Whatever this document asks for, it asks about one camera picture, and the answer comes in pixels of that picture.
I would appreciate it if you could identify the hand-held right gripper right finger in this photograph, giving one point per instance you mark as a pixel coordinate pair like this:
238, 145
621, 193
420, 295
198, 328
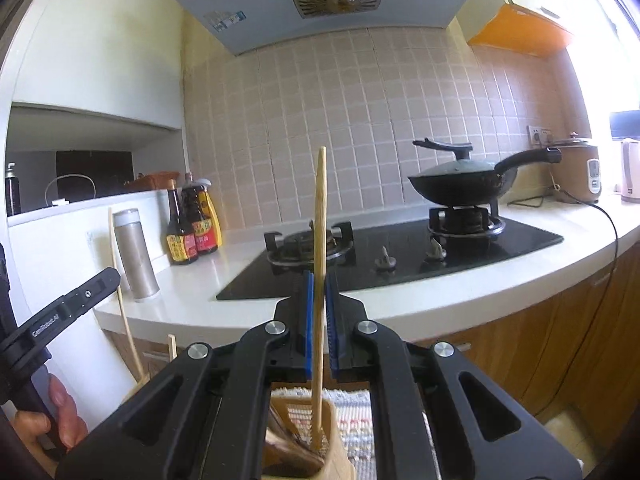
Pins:
334, 330

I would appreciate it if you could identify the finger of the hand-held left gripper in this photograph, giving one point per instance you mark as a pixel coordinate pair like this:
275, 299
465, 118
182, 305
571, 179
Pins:
92, 290

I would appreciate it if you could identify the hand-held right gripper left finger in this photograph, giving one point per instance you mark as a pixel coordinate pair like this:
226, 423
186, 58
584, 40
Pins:
308, 325

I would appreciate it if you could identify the wooden chopstick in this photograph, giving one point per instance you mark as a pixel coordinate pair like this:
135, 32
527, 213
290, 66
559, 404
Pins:
320, 210
172, 347
113, 240

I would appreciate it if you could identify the yellow plastic utensil basket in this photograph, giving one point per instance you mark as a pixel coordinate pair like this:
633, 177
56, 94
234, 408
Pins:
337, 440

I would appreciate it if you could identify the person's left hand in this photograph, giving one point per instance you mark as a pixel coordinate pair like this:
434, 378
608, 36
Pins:
67, 420

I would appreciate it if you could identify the champagne metal thermos flask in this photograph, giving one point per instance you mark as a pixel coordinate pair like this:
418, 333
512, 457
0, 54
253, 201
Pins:
135, 255

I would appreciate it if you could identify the black burner pan support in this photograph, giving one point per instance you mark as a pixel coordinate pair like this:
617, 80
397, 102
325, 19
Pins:
465, 220
290, 252

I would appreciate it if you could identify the grey stove knob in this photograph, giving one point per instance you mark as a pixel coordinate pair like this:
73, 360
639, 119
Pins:
436, 252
386, 260

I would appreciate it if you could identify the slender dark soy sauce bottle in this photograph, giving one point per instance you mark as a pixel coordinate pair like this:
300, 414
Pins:
181, 250

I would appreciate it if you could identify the striped woven floor rug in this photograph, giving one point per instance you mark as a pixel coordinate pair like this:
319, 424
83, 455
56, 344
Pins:
355, 425

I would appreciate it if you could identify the orange woven basket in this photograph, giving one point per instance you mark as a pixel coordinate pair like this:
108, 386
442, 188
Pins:
155, 181

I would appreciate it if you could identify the black bottle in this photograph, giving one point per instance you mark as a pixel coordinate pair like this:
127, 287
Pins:
13, 190

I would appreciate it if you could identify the large dark sauce bottle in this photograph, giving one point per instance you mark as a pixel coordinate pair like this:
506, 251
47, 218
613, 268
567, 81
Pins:
195, 205

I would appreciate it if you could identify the yellow sauce bottle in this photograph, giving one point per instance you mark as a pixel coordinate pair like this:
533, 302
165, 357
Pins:
215, 220

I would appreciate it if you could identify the black glass gas stove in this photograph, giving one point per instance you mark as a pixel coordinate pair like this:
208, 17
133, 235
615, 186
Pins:
475, 255

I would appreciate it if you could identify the wooden base cabinets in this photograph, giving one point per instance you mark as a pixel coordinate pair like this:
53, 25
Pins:
500, 350

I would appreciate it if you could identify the glass wok lid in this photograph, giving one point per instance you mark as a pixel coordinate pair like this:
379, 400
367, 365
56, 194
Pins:
460, 166

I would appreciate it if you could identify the beige rice cooker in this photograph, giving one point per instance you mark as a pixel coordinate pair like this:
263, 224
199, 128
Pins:
572, 175

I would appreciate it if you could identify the white electric kettle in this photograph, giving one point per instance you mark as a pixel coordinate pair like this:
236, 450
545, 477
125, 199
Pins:
631, 170

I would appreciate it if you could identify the dark framed window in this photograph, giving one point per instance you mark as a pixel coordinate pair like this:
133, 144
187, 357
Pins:
625, 125

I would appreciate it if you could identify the white wall socket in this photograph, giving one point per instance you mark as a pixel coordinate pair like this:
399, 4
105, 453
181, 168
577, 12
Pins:
540, 136

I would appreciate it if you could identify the orange bottomed wall cabinet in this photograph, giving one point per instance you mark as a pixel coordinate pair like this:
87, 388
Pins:
515, 30

